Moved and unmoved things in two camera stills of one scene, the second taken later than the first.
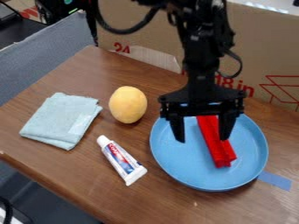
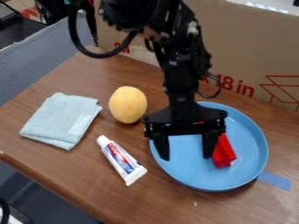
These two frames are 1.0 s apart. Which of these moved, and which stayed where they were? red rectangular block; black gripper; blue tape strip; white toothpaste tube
Moved: black gripper
Stayed: blue tape strip; white toothpaste tube; red rectangular block
